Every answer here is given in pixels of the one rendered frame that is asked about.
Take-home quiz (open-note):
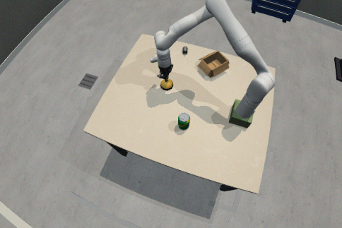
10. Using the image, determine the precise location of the brown cardboard box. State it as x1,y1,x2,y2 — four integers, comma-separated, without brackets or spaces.
198,51,229,78

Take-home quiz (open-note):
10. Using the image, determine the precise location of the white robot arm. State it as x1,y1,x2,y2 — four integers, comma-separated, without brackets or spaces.
150,0,276,119

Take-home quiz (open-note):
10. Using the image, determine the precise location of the green drink can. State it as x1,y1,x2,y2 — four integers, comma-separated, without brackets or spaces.
178,112,190,130

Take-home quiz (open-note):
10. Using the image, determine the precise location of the brass dome bell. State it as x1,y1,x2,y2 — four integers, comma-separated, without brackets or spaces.
160,79,173,91

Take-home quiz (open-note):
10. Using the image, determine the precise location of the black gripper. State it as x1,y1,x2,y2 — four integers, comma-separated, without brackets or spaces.
157,64,173,80

